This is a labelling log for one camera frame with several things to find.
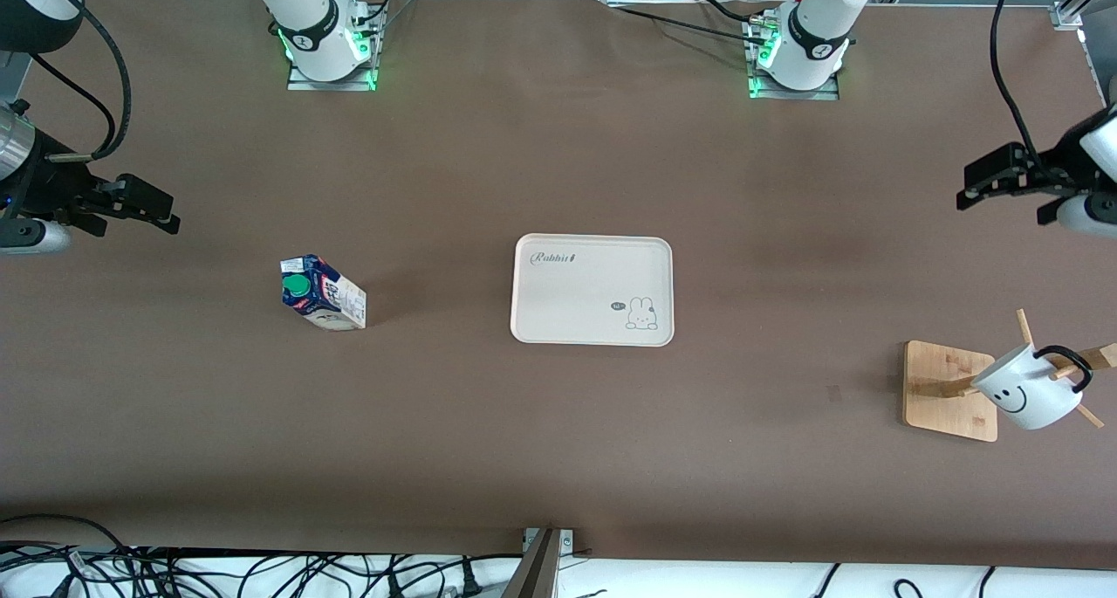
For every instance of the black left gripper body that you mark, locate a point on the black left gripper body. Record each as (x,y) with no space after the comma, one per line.
(1051,175)

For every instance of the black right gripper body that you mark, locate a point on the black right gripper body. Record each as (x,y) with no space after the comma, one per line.
(42,189)

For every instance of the blue white milk carton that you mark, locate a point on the blue white milk carton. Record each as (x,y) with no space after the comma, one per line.
(327,301)

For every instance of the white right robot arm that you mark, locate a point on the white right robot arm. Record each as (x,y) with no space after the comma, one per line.
(305,9)

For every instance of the wooden cup rack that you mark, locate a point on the wooden cup rack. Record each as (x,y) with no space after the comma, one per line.
(942,406)

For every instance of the beige rabbit print tray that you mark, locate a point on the beige rabbit print tray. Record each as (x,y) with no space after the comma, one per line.
(567,301)

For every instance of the aluminium profile beam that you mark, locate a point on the aluminium profile beam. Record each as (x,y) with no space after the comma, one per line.
(534,576)

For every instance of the aluminium frame corner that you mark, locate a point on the aluminium frame corner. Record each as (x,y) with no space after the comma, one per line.
(1066,13)

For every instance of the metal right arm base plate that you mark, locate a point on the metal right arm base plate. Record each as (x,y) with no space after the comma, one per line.
(332,85)

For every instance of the small metal table bracket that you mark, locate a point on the small metal table bracket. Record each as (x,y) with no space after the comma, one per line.
(567,541)

